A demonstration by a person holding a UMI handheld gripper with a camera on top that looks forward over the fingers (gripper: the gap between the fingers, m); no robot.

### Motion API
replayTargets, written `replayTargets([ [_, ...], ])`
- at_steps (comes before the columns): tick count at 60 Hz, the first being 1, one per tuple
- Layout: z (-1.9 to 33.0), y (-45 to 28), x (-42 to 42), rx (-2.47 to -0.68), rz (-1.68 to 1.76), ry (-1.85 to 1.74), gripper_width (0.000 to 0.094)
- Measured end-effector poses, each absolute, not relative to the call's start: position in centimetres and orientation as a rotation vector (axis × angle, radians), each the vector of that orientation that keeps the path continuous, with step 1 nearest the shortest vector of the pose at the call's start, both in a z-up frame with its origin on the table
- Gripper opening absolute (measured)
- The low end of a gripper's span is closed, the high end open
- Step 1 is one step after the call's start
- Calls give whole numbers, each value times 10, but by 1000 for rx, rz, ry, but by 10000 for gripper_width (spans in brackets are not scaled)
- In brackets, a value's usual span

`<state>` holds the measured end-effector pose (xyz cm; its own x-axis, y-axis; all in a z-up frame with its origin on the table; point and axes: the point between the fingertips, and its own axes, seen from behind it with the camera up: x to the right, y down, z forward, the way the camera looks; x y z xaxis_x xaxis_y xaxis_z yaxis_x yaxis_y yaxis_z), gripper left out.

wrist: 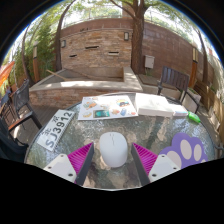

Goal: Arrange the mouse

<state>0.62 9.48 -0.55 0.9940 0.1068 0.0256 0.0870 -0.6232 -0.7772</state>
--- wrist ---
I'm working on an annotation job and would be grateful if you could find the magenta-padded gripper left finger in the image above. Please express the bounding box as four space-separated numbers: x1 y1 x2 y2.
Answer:
43 142 95 186

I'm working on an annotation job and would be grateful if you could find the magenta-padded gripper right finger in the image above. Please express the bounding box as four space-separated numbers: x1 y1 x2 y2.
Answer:
130 142 182 187

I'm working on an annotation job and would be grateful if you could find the purple paw-shaped mouse pad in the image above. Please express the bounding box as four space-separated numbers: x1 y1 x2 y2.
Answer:
158 132 209 170

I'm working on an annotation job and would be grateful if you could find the white licence plate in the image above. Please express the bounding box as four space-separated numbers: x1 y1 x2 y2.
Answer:
35 109 76 153

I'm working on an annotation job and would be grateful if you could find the white flat box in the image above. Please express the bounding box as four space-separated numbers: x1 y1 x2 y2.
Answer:
134 92 175 119

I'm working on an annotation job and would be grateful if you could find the small white pack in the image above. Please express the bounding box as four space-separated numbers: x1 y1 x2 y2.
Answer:
171 103 190 118

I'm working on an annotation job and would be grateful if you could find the green pack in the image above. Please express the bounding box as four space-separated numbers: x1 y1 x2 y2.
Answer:
187 111 202 124

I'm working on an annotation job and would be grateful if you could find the black metal chair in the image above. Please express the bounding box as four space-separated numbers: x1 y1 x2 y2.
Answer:
0 78 43 134
0 114 30 163

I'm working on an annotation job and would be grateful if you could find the raised stone bed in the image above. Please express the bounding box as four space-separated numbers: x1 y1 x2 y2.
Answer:
28 65 144 109

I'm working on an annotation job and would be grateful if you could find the white planter box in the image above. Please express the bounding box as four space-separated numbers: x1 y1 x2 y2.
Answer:
183 88 203 113

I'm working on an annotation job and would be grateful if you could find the dark wooden armchair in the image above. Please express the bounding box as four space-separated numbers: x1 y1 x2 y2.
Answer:
156 65 202 114

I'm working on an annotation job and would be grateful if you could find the wooden stick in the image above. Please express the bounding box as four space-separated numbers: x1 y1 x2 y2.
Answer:
45 69 68 82

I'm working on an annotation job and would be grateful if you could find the thin tree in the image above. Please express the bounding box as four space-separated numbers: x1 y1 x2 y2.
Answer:
196 28 210 86
54 1 76 72

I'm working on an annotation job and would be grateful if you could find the large tree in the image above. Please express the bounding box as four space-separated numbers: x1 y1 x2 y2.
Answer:
128 0 148 75

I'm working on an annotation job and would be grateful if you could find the grey wall mailbox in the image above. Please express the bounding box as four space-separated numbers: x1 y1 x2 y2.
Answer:
143 54 156 70

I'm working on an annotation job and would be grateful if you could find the wooden lamp post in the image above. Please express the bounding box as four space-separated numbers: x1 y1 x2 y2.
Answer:
189 44 200 88
31 41 42 83

